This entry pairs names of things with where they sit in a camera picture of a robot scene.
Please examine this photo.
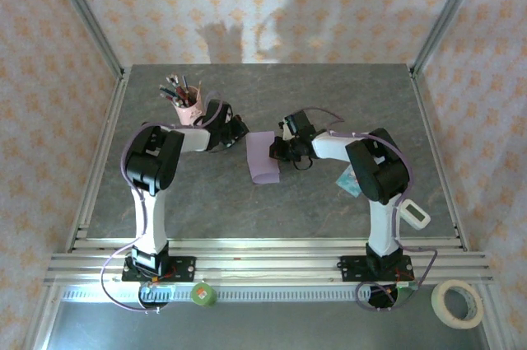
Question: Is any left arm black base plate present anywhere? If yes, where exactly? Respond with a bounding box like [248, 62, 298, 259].
[122, 256, 197, 284]

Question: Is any pink pen cup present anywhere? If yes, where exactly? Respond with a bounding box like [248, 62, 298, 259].
[175, 85, 207, 127]

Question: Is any teal illustrated card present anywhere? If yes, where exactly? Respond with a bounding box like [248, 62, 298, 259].
[335, 166, 363, 198]

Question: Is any slotted cable duct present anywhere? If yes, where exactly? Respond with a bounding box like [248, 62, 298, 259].
[61, 287, 413, 302]

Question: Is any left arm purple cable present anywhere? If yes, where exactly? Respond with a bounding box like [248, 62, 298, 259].
[100, 90, 231, 314]

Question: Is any purple paper sheet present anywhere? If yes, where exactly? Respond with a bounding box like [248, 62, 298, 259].
[245, 130, 282, 185]

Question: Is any white masking tape roll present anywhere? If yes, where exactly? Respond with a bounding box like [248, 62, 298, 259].
[431, 279, 485, 329]

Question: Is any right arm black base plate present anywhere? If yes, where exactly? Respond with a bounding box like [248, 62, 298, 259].
[338, 254, 415, 283]

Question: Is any aluminium mounting rail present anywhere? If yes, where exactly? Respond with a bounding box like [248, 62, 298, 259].
[43, 237, 494, 287]

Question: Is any white digital timer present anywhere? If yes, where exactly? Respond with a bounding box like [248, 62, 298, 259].
[399, 199, 431, 231]

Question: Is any aluminium corner post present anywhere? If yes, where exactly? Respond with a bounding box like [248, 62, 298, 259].
[409, 0, 491, 79]
[44, 0, 127, 79]

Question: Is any green tape roll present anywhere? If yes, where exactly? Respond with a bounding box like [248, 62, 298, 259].
[189, 282, 218, 308]

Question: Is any aluminium side rail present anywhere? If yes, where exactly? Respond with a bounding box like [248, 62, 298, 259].
[65, 69, 133, 252]
[409, 69, 470, 252]

